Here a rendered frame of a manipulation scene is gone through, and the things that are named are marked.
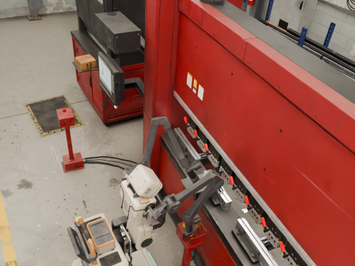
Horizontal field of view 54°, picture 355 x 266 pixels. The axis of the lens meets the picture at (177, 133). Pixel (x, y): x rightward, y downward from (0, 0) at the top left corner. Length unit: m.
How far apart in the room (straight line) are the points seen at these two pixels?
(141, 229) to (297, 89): 1.55
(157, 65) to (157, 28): 0.34
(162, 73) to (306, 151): 1.69
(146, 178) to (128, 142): 2.50
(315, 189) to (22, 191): 3.34
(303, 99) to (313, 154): 0.29
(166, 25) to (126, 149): 2.22
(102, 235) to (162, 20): 1.75
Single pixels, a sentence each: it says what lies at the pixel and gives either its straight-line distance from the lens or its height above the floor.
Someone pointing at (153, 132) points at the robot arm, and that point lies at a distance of 2.64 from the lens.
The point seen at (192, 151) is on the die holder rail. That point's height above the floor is 0.97.
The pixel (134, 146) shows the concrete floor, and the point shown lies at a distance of 4.83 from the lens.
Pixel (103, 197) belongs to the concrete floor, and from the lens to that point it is 4.19.
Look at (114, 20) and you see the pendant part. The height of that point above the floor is 1.95.
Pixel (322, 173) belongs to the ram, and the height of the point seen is 1.93.
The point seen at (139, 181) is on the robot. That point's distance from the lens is 2.47.
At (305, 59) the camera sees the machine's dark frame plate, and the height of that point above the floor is 2.30.
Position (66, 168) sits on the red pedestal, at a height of 0.05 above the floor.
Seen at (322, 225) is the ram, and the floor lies 1.66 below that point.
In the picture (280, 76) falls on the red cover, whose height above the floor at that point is 2.25.
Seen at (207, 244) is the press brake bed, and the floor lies 0.51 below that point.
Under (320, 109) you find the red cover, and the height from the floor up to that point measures 2.23.
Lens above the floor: 3.11
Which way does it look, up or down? 38 degrees down
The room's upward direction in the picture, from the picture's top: 5 degrees clockwise
